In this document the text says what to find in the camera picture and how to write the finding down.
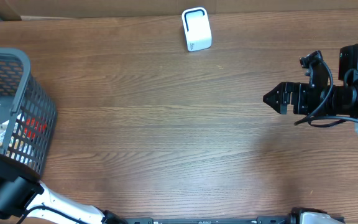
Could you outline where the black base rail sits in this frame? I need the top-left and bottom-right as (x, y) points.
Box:
(122, 207), (345, 224)

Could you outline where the white barcode scanner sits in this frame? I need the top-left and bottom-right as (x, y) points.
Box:
(181, 7), (212, 52)

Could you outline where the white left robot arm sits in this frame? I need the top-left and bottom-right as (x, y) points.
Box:
(0, 154), (126, 224)

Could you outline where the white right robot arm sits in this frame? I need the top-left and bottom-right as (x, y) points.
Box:
(263, 44), (358, 135)

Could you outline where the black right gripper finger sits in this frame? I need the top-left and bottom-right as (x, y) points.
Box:
(263, 82), (291, 105)
(267, 102), (288, 114)

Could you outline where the grey plastic shopping basket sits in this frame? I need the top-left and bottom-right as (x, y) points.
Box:
(0, 47), (57, 175)

